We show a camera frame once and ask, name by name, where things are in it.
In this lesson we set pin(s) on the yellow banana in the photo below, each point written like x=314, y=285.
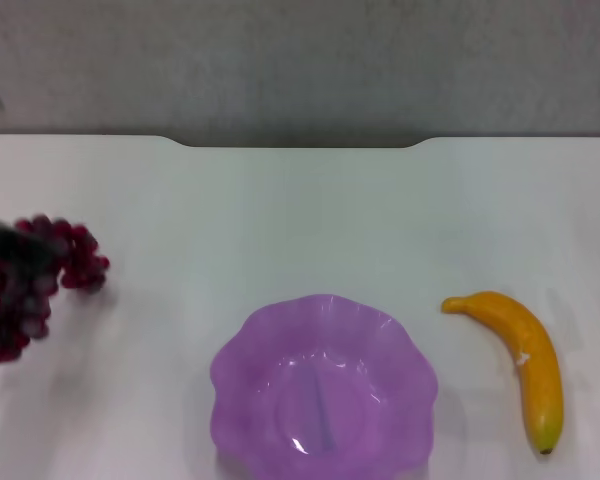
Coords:
x=535, y=350

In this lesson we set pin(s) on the dark red grape bunch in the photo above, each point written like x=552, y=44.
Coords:
x=82, y=265

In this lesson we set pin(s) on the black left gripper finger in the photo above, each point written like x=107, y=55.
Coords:
x=10, y=245

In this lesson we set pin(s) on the purple scalloped plastic plate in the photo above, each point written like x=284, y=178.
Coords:
x=325, y=395

